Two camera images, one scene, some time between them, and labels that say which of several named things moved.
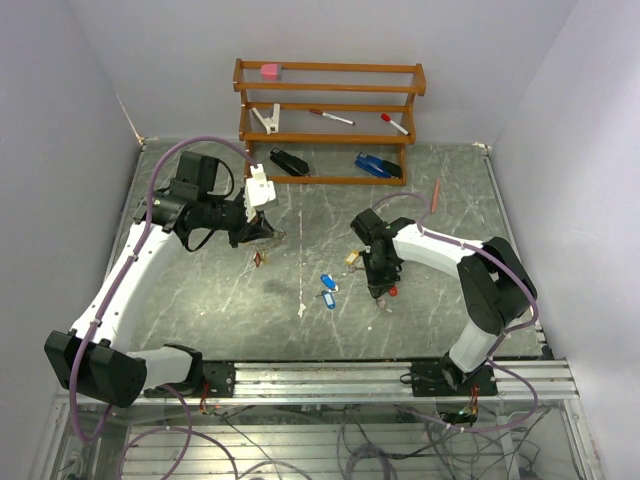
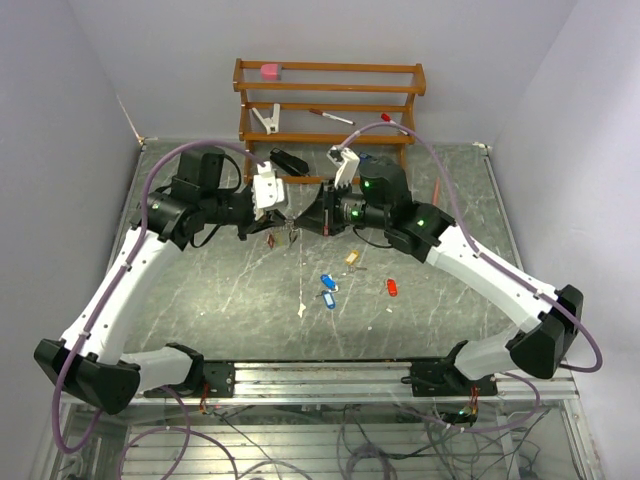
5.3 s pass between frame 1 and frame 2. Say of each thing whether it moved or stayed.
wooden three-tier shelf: stayed
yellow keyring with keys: moved
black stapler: stayed
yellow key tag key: stayed
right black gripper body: moved
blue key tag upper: stayed
